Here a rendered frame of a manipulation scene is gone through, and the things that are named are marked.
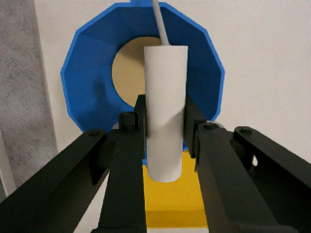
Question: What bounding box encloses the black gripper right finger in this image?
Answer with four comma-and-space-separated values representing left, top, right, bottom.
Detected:
184, 94, 311, 233

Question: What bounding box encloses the yellow square tray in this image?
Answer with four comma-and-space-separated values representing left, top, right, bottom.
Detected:
143, 150, 208, 229

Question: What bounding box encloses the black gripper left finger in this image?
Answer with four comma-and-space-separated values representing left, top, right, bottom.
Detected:
0, 94, 147, 233

